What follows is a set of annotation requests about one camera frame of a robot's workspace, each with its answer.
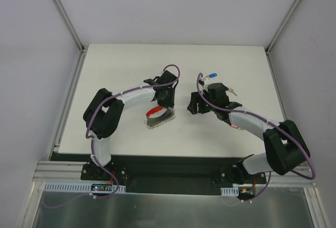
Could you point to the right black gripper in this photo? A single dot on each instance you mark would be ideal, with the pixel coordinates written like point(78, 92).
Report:
point(197, 103)

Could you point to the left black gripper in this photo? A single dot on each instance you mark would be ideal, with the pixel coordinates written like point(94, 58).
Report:
point(165, 101)

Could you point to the red handled keyring organizer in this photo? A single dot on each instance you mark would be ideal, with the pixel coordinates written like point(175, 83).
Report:
point(158, 116)

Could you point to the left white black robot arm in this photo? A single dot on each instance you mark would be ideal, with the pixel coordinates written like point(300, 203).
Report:
point(103, 114)

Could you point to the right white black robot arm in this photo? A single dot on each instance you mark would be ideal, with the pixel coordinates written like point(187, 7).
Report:
point(285, 148)

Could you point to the blue tag key right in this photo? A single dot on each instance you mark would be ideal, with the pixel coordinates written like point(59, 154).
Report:
point(213, 75)

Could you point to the black tag key right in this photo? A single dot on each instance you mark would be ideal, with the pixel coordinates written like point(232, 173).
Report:
point(232, 91)

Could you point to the red tag key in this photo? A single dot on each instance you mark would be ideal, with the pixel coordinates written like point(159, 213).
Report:
point(236, 127)

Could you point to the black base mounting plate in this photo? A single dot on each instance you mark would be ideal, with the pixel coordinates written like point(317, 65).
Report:
point(166, 175)

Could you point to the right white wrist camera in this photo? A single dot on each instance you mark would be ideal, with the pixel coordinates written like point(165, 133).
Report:
point(204, 81)

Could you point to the right white cable duct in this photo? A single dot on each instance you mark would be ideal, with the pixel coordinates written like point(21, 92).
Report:
point(233, 191)

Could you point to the white cable duct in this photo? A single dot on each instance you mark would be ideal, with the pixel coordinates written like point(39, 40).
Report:
point(96, 188)
point(233, 191)

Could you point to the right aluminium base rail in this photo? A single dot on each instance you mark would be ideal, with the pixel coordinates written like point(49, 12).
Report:
point(291, 180)

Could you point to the left white cable duct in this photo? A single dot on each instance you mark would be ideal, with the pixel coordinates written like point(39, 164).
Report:
point(96, 188)

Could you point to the left aluminium frame post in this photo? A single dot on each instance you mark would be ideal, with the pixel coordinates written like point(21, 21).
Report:
point(68, 24)

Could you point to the aluminium frame post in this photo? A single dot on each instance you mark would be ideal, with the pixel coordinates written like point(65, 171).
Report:
point(283, 24)
point(68, 24)

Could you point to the right aluminium frame post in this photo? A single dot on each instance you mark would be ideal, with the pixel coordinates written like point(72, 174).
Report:
point(283, 24)

